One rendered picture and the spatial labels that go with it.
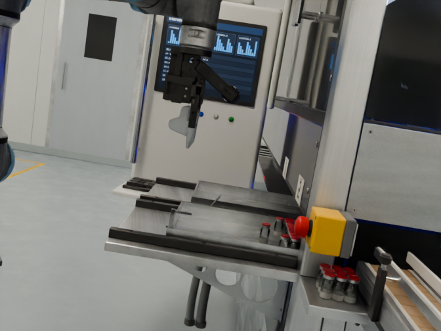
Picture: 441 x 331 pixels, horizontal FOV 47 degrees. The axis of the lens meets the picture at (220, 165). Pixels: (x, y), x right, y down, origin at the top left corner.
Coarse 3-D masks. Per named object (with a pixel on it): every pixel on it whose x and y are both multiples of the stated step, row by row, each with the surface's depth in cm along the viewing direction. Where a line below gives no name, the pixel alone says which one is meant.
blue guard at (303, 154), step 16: (272, 112) 238; (288, 112) 170; (272, 128) 223; (288, 128) 162; (304, 128) 127; (320, 128) 105; (272, 144) 210; (288, 144) 155; (304, 144) 122; (304, 160) 118; (288, 176) 143; (304, 176) 115; (304, 192) 111; (304, 208) 108
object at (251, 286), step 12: (252, 276) 204; (252, 288) 196; (252, 300) 188; (240, 312) 234; (252, 312) 181; (240, 324) 223; (252, 324) 174; (264, 324) 141; (324, 324) 102; (336, 324) 102; (348, 324) 103; (360, 324) 102
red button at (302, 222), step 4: (300, 216) 94; (296, 220) 94; (300, 220) 92; (304, 220) 92; (308, 220) 93; (296, 224) 93; (300, 224) 92; (304, 224) 92; (308, 224) 92; (296, 228) 93; (300, 228) 92; (304, 228) 92; (308, 228) 93; (296, 232) 93; (300, 232) 92; (304, 232) 92; (300, 236) 93; (304, 236) 93
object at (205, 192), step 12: (204, 192) 164; (216, 192) 166; (228, 192) 166; (240, 192) 166; (252, 192) 166; (264, 192) 166; (216, 204) 141; (228, 204) 141; (240, 204) 141; (252, 204) 158; (264, 204) 161; (276, 204) 164; (288, 204) 166; (288, 216) 141
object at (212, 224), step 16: (192, 208) 133; (208, 208) 132; (176, 224) 123; (192, 224) 125; (208, 224) 128; (224, 224) 130; (240, 224) 133; (256, 224) 133; (272, 224) 132; (208, 240) 107; (224, 240) 107; (240, 240) 107; (256, 240) 120; (272, 240) 122
